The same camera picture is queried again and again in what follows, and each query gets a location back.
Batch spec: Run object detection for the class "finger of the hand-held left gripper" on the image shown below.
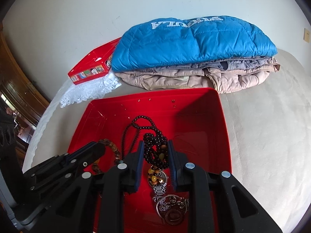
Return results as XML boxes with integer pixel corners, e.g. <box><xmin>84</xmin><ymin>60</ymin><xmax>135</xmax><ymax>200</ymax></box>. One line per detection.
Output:
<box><xmin>73</xmin><ymin>143</ymin><xmax>107</xmax><ymax>174</ymax></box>
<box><xmin>66</xmin><ymin>142</ymin><xmax>99</xmax><ymax>163</ymax></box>

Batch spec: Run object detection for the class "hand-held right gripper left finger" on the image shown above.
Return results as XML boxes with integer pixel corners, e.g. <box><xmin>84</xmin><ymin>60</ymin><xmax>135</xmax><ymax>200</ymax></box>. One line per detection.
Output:
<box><xmin>36</xmin><ymin>141</ymin><xmax>144</xmax><ymax>233</ymax></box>

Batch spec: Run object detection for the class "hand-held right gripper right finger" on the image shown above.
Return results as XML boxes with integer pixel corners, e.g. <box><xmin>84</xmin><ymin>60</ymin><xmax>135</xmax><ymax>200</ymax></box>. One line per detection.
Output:
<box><xmin>168</xmin><ymin>139</ymin><xmax>282</xmax><ymax>233</ymax></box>

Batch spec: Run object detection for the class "silver wristwatch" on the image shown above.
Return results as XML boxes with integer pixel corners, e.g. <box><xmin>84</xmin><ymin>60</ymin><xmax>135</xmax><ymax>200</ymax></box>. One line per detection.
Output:
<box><xmin>148</xmin><ymin>166</ymin><xmax>170</xmax><ymax>196</ymax></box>

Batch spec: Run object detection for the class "brown beaded bracelet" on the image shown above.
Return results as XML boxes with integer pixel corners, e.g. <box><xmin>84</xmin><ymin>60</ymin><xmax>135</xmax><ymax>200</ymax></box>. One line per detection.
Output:
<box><xmin>93</xmin><ymin>138</ymin><xmax>122</xmax><ymax>175</ymax></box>

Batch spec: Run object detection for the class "black bead necklace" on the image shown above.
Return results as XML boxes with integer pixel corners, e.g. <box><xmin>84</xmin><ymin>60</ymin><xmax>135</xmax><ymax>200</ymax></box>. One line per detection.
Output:
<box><xmin>121</xmin><ymin>116</ymin><xmax>170</xmax><ymax>185</ymax></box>

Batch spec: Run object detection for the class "red plastic tray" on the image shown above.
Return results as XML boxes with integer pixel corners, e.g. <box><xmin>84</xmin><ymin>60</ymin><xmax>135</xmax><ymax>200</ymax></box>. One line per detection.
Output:
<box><xmin>66</xmin><ymin>87</ymin><xmax>233</xmax><ymax>233</ymax></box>

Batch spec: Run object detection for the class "silver bangle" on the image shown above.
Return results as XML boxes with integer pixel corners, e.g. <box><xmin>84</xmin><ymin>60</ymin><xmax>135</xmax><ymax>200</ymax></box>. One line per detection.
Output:
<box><xmin>155</xmin><ymin>194</ymin><xmax>190</xmax><ymax>226</ymax></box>

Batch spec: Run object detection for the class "white lace cloth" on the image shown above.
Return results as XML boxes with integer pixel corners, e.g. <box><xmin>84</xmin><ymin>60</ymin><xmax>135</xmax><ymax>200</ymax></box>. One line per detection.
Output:
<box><xmin>59</xmin><ymin>71</ymin><xmax>122</xmax><ymax>109</ymax></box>

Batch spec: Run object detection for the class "red printed box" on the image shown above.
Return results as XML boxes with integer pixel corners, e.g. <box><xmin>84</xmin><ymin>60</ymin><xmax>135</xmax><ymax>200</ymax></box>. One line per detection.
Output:
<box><xmin>67</xmin><ymin>37</ymin><xmax>122</xmax><ymax>86</ymax></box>

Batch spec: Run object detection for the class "wooden cabinet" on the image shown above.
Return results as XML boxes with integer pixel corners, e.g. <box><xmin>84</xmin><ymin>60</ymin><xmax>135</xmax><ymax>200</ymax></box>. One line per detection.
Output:
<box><xmin>0</xmin><ymin>24</ymin><xmax>51</xmax><ymax>156</ymax></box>

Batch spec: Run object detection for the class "beige padded jacket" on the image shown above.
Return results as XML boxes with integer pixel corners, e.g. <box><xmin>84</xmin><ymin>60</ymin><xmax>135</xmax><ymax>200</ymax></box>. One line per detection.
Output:
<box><xmin>113</xmin><ymin>57</ymin><xmax>281</xmax><ymax>95</ymax></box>

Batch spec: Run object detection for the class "grey folded garment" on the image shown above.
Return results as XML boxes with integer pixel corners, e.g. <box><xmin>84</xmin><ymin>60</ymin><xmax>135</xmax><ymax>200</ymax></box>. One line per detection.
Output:
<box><xmin>155</xmin><ymin>55</ymin><xmax>273</xmax><ymax>75</ymax></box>

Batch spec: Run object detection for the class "blue quilted jacket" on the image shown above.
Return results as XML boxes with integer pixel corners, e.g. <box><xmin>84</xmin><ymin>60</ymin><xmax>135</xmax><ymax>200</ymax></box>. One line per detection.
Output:
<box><xmin>111</xmin><ymin>16</ymin><xmax>278</xmax><ymax>73</ymax></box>

